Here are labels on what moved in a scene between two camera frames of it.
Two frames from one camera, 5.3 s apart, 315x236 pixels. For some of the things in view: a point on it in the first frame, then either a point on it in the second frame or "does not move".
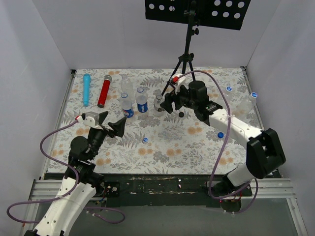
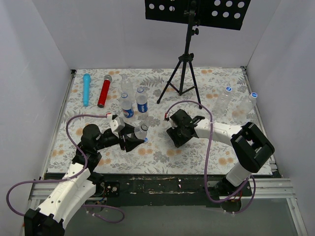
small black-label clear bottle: (157, 102) -> (141, 131)
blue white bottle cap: (229, 88) does not move
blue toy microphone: (86, 85) does not move
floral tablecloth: (156, 140) does not move
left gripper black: (108, 129) -> (123, 138)
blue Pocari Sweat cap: (254, 95) does not move
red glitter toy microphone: (108, 79) does not move
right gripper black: (177, 99) -> (179, 129)
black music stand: (228, 14) does not move
